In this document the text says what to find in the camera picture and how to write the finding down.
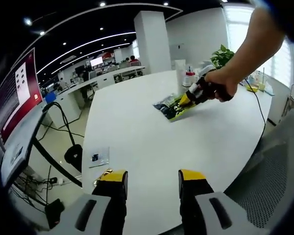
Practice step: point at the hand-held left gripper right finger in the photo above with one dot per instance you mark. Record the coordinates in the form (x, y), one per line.
(210, 215)

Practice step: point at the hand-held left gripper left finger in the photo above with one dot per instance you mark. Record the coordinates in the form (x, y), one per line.
(80, 215)

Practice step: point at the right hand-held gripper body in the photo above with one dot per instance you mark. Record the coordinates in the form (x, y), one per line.
(202, 90)

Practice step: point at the white red-collared skincare bottle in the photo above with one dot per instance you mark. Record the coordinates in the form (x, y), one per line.
(190, 73)

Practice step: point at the green black skincare sachet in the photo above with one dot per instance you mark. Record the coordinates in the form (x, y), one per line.
(169, 110)

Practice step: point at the white skincare tube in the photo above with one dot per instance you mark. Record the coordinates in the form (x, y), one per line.
(180, 73)

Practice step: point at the gold skincare sachet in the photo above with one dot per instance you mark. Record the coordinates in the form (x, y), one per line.
(95, 183)

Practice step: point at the white blue skincare sachet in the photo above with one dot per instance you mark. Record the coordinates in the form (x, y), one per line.
(99, 156)

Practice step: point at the person's right hand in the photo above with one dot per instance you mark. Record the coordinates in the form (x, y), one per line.
(225, 80)

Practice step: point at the black floor box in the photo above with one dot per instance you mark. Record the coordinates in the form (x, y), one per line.
(54, 213)

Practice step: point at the potted green plant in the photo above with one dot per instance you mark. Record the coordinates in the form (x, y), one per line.
(221, 57)

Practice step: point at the white power strip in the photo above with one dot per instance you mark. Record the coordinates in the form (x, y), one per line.
(56, 180)

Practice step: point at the whiteboard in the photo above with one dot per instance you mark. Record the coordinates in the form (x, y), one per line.
(176, 54)

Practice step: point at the yellow packet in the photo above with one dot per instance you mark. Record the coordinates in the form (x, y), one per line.
(252, 88)

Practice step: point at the black floor stand base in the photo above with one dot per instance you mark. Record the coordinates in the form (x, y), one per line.
(73, 156)

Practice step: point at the grey mesh office chair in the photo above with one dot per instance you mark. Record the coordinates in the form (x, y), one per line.
(272, 171)

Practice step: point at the white screen cart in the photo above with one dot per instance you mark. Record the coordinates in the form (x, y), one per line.
(17, 151)

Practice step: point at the white office desk row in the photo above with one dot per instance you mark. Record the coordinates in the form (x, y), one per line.
(100, 80)

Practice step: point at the distant bright screen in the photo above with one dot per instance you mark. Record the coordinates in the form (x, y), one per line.
(96, 61)

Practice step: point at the blue box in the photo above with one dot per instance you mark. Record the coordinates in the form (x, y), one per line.
(50, 97)

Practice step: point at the large red screen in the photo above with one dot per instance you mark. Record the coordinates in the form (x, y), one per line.
(12, 105)

